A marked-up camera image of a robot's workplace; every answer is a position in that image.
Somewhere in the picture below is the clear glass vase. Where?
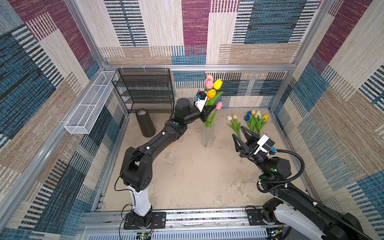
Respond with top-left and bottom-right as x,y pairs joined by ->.
201,123 -> 215,148

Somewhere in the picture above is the pink tulip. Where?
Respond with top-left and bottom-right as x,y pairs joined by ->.
205,75 -> 214,91

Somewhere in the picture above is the white wire mesh basket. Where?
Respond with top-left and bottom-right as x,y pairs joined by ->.
65,71 -> 115,135

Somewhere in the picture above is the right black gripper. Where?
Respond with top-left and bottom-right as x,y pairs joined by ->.
232,126 -> 269,174

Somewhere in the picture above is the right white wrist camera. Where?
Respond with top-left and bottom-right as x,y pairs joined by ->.
254,135 -> 277,155

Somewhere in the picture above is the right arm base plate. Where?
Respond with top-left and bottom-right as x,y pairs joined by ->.
245,206 -> 282,226

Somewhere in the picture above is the dark cylindrical vase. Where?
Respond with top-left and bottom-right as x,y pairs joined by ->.
136,109 -> 156,138

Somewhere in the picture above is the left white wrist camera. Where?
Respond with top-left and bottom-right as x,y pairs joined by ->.
194,91 -> 208,112

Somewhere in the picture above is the aluminium frame crossbar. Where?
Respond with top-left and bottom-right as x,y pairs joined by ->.
104,64 -> 297,72

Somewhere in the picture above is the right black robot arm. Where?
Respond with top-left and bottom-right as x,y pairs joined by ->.
232,126 -> 370,240

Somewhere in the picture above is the tulip bunch yellow orange pink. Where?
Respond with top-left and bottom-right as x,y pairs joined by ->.
205,79 -> 223,125

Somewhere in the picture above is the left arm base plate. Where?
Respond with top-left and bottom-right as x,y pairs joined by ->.
123,211 -> 167,230

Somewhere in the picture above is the black wire shelf rack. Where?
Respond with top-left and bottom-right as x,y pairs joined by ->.
112,68 -> 175,113

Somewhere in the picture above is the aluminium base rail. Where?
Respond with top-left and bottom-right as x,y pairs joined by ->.
77,205 -> 331,240

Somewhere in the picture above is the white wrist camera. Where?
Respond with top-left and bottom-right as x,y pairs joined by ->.
194,91 -> 208,112
254,135 -> 277,155

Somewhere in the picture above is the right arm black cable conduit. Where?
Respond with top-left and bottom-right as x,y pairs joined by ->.
256,148 -> 367,240

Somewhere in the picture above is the tulip bunch blue yellow white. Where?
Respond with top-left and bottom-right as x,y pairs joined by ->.
244,110 -> 269,134

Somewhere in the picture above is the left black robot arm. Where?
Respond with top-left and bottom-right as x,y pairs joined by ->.
119,98 -> 217,228

